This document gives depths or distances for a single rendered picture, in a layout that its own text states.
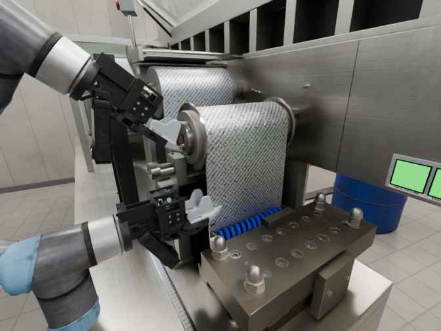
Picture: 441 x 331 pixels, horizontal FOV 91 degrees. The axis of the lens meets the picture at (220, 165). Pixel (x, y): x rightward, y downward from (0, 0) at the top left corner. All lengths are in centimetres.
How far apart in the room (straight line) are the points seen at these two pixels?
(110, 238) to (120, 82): 26
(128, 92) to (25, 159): 368
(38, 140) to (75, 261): 356
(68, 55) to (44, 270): 30
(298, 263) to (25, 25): 56
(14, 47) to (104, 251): 30
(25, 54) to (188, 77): 40
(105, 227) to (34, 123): 353
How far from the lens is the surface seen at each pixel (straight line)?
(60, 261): 42
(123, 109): 40
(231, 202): 52
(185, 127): 45
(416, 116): 54
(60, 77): 40
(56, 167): 399
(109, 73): 42
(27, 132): 394
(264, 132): 52
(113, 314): 61
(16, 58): 41
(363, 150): 58
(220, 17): 99
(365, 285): 69
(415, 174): 55
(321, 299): 52
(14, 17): 41
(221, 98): 72
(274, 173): 58
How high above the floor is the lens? 136
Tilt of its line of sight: 21 degrees down
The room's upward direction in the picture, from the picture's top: 1 degrees counter-clockwise
